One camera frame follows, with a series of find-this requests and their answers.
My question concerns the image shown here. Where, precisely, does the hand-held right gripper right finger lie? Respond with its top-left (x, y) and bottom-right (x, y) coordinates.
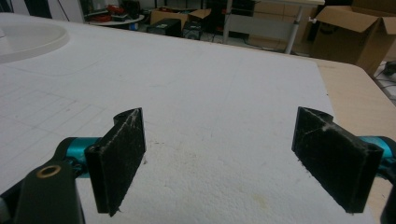
top-left (290, 106), bottom-right (385, 215)

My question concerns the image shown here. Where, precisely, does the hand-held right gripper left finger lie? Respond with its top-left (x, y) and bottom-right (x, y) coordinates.
top-left (83, 107), bottom-right (147, 217)

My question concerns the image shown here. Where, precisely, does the white foam mat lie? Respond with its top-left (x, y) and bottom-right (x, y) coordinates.
top-left (0, 12), bottom-right (377, 224)

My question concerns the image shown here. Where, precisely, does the large open cardboard box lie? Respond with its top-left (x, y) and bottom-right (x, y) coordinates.
top-left (307, 4), bottom-right (396, 77)

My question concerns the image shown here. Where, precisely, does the round white table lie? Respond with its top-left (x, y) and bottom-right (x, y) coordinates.
top-left (86, 13), bottom-right (146, 28)

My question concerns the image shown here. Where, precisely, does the black equipment case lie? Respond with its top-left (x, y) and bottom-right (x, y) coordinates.
top-left (146, 18), bottom-right (183, 38)

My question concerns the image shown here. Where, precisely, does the white desk with metal leg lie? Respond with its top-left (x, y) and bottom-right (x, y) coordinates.
top-left (221, 0), bottom-right (327, 56)

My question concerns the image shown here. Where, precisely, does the white round plate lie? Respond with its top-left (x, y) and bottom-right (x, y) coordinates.
top-left (0, 22), bottom-right (70, 65)

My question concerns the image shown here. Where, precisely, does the red tool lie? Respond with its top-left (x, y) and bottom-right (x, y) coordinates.
top-left (105, 4), bottom-right (127, 17)

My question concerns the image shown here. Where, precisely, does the small open cardboard box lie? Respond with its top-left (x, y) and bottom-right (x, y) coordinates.
top-left (149, 7), bottom-right (213, 32)

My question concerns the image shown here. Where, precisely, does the flat cardboard box behind desk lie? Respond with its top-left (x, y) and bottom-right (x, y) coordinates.
top-left (247, 1), bottom-right (313, 54)

